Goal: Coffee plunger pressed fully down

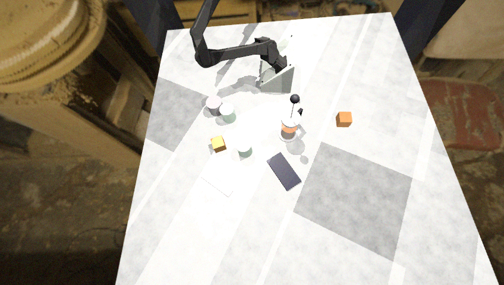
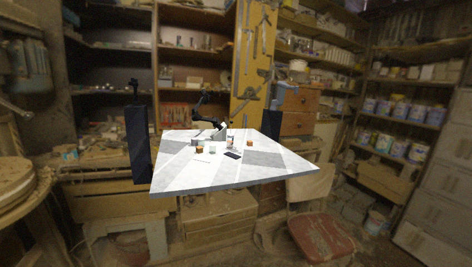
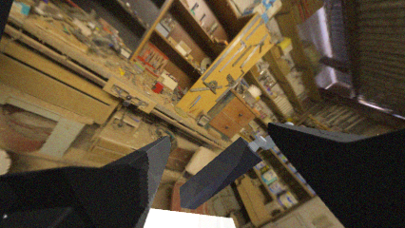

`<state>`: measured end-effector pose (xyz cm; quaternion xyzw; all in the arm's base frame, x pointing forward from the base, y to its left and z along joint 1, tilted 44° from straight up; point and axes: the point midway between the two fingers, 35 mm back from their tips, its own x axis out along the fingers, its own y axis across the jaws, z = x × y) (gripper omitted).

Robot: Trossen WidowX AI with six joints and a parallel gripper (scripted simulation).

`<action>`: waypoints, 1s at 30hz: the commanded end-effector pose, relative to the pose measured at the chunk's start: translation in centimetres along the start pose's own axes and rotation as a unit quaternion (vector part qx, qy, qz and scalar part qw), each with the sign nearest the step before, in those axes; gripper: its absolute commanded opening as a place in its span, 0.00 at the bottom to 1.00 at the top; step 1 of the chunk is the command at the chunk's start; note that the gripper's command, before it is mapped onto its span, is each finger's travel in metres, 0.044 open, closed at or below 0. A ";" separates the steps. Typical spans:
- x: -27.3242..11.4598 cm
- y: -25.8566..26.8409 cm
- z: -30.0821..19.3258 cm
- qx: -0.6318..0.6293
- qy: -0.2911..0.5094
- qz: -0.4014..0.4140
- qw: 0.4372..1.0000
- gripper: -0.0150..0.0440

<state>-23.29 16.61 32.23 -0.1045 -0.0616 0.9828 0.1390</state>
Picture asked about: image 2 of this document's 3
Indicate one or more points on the french press coffee maker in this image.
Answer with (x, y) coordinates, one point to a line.
(230, 139)

